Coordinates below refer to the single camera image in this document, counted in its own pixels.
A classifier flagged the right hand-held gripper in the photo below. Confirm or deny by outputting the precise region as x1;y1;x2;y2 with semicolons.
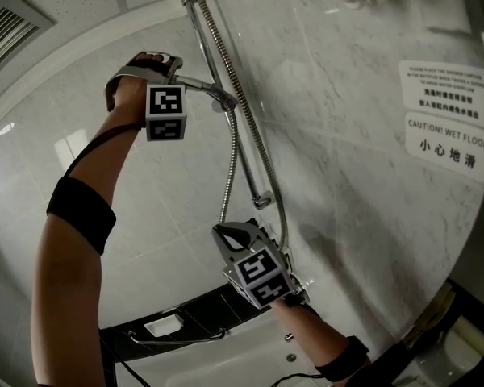
212;221;311;310

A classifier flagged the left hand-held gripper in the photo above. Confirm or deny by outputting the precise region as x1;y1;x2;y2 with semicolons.
104;52;186;143

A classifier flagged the person's right forearm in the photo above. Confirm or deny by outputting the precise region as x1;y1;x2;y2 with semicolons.
269;298;372;383

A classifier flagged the person's left forearm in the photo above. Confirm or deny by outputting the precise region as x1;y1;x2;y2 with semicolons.
30;110;147;387

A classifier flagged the person's left hand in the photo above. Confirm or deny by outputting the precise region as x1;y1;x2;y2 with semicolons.
113;52;165;131

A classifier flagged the white soap dish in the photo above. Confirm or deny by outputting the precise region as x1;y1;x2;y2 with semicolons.
143;314;186;337

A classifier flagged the chrome grab bar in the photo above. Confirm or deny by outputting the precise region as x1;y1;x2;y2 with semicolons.
127;325;228;345

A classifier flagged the white bathtub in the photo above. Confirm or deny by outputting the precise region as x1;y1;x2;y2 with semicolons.
112;316;336;387

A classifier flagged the black elastic armband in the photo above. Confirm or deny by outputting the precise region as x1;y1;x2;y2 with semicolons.
314;335;371;382
46;177;118;256

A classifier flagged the ceiling vent grille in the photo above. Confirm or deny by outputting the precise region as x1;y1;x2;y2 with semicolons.
0;0;57;79

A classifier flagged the white caution sign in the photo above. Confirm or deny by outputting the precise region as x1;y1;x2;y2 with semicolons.
404;112;484;183

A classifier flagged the white text notice sign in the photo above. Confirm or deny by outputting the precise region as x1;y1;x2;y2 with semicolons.
398;60;484;123

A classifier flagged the shower hose holder bracket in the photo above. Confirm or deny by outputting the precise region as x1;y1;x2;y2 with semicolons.
209;85;240;113

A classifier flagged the metal shower hose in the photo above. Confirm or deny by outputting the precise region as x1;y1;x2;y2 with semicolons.
197;0;290;257

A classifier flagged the chrome shower slide rail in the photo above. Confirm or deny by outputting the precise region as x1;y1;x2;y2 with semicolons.
180;0;274;211

